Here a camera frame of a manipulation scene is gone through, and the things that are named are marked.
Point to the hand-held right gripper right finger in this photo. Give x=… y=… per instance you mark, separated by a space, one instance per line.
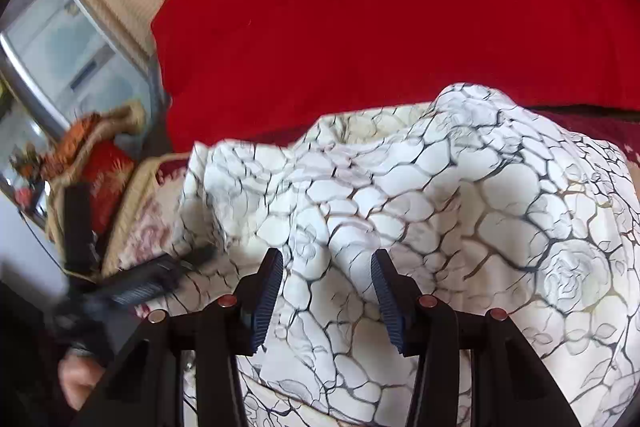
x=385 y=302

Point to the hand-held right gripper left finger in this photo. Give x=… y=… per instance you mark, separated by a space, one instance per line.
x=267 y=292

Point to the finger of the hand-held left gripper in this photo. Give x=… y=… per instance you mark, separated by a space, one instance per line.
x=150 y=279
x=78 y=227

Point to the white black patterned coat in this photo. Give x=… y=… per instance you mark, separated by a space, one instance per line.
x=450 y=207

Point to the person's left hand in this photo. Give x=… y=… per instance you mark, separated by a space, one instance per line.
x=77 y=379

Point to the floral red beige blanket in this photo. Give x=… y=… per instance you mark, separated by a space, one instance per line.
x=145 y=227

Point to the red cardboard box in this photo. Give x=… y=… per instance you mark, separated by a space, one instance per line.
x=107 y=177

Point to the pink red ornament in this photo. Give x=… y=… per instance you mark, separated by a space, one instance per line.
x=25 y=197

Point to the flower arrangement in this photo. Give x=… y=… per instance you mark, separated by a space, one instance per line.
x=30 y=162

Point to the orange black patterned cloth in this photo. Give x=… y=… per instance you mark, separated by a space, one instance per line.
x=82 y=142

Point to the dark leather sofa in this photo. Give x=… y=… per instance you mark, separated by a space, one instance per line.
x=160 y=122

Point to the red sofa cover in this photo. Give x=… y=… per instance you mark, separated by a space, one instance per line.
x=375 y=17

